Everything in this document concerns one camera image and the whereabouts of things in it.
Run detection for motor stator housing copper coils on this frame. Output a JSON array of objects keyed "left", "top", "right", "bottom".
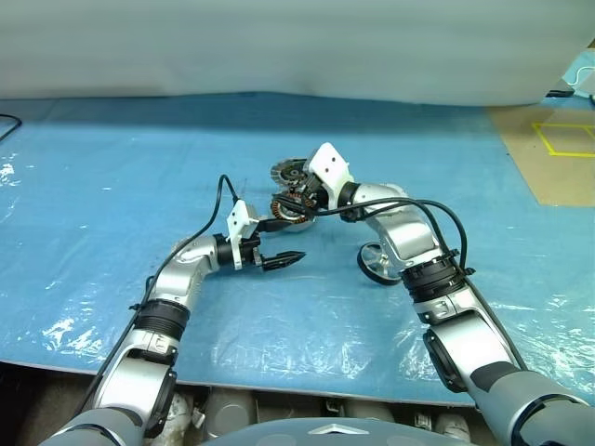
[{"left": 269, "top": 191, "right": 318, "bottom": 234}]

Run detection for grey robot torso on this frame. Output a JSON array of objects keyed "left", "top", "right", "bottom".
[{"left": 197, "top": 420, "right": 480, "bottom": 446}]

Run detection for thin white cable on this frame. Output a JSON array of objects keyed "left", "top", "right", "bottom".
[{"left": 569, "top": 64, "right": 595, "bottom": 88}]

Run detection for thin black cable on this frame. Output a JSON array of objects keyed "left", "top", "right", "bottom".
[{"left": 0, "top": 113, "right": 23, "bottom": 140}]

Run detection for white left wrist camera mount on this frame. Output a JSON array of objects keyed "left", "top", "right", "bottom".
[{"left": 226, "top": 199, "right": 260, "bottom": 271}]

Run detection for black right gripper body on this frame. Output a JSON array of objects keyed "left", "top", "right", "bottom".
[{"left": 297, "top": 172, "right": 333, "bottom": 213}]

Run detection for light blue sheet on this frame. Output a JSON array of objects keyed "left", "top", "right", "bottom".
[{"left": 543, "top": 39, "right": 595, "bottom": 101}]

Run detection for silver spoked motor rotor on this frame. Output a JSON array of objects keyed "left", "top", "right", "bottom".
[{"left": 356, "top": 241, "right": 402, "bottom": 285}]

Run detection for blue plastic-covered table mat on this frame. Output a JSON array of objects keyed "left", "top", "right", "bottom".
[{"left": 0, "top": 92, "right": 595, "bottom": 410}]

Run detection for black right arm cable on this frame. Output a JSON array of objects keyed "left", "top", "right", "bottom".
[{"left": 318, "top": 198, "right": 531, "bottom": 373}]

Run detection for silver motor end cover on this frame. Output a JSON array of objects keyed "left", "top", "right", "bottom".
[{"left": 270, "top": 156, "right": 311, "bottom": 188}]

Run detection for grey rounded shape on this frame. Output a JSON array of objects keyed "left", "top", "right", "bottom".
[
  {"left": 207, "top": 387, "right": 256, "bottom": 439},
  {"left": 435, "top": 412, "right": 471, "bottom": 441}
]

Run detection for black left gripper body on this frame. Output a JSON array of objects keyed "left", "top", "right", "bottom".
[{"left": 241, "top": 236, "right": 267, "bottom": 271}]

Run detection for brown cardboard sheet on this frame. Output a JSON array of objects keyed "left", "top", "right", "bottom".
[{"left": 485, "top": 104, "right": 595, "bottom": 208}]

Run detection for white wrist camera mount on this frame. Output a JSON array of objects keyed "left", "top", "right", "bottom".
[
  {"left": 226, "top": 199, "right": 260, "bottom": 271},
  {"left": 308, "top": 142, "right": 352, "bottom": 211}
]

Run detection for white rounded shape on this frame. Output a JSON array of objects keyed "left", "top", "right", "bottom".
[{"left": 167, "top": 393, "right": 192, "bottom": 438}]

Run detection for white foam backdrop sheet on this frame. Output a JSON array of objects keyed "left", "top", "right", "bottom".
[{"left": 0, "top": 0, "right": 595, "bottom": 111}]

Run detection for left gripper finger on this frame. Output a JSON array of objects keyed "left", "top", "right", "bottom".
[
  {"left": 257, "top": 217, "right": 292, "bottom": 233},
  {"left": 261, "top": 250, "right": 307, "bottom": 272}
]

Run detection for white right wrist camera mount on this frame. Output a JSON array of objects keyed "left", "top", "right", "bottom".
[{"left": 308, "top": 142, "right": 352, "bottom": 211}]

